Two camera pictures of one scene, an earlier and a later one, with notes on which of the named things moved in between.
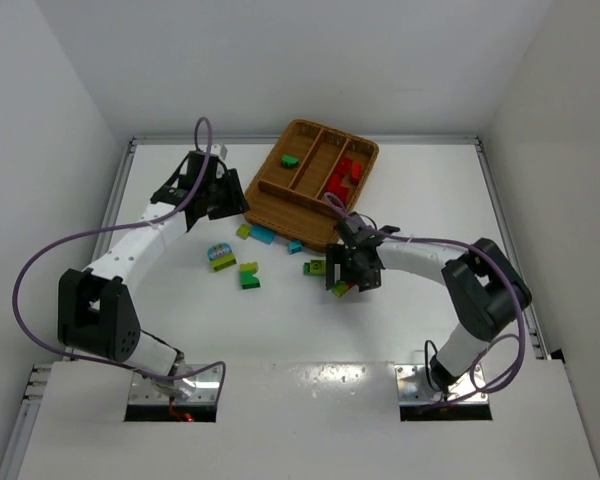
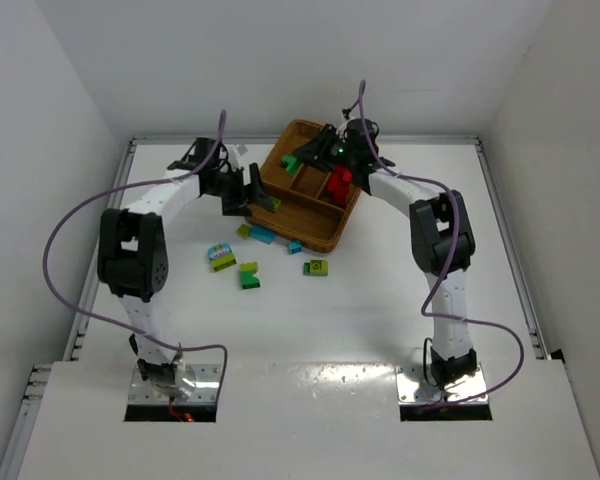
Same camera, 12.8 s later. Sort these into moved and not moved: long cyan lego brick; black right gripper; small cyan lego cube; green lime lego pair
Moved: black right gripper
Not moved: long cyan lego brick; green lime lego pair; small cyan lego cube
